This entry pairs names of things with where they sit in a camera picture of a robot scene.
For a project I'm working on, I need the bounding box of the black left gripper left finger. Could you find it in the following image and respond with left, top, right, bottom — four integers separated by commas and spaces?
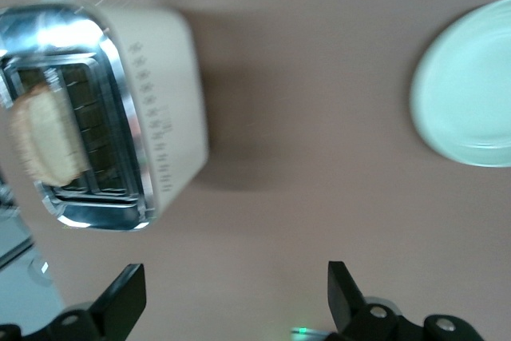
0, 263, 147, 341

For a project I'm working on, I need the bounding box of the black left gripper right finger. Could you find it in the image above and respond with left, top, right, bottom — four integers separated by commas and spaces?
323, 260, 484, 341

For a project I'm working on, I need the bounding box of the toast bread slice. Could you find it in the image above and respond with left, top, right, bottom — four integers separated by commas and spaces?
8, 81, 91, 188

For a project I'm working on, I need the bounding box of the pale green round plate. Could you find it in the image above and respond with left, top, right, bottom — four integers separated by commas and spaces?
409, 0, 511, 169

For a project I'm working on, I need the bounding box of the beige chrome toaster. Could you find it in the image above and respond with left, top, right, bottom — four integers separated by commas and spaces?
0, 0, 211, 234

